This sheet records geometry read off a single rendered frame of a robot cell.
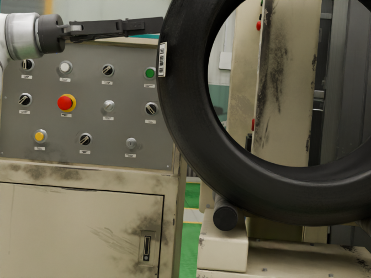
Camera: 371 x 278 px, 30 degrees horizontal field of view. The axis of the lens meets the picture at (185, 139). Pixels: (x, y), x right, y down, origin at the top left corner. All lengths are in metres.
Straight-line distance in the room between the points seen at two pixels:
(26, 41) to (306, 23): 0.64
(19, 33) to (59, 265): 0.83
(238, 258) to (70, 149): 0.86
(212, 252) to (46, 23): 0.53
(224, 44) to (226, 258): 9.27
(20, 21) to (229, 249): 0.58
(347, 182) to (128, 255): 0.87
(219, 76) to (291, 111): 8.87
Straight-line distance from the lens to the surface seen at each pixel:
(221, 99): 10.38
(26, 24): 1.35
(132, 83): 1.95
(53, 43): 1.35
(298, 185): 1.22
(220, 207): 1.24
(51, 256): 1.99
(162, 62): 1.23
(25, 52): 1.36
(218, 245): 1.25
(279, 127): 1.60
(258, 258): 1.39
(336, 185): 1.23
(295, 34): 1.61
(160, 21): 1.34
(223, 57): 10.41
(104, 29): 1.32
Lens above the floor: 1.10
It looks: 3 degrees down
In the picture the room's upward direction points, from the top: 4 degrees clockwise
